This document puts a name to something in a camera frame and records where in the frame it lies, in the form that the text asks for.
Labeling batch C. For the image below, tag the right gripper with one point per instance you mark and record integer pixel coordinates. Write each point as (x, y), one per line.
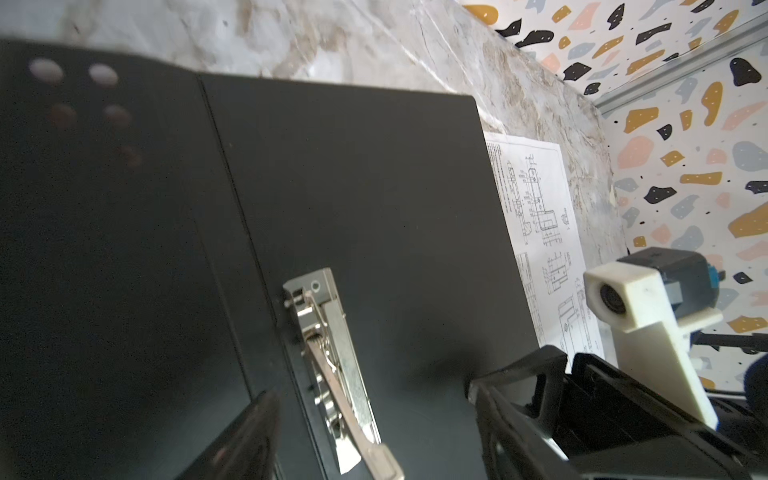
(613, 427)

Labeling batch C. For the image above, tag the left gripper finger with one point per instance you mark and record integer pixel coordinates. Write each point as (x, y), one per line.
(246, 448)

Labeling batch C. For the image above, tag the orange folder black inside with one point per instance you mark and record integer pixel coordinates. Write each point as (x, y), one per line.
(150, 217)

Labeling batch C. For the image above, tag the paper with technical drawings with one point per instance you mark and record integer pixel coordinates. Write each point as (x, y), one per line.
(532, 186)

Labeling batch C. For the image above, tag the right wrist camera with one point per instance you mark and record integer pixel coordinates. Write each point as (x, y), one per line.
(653, 301)

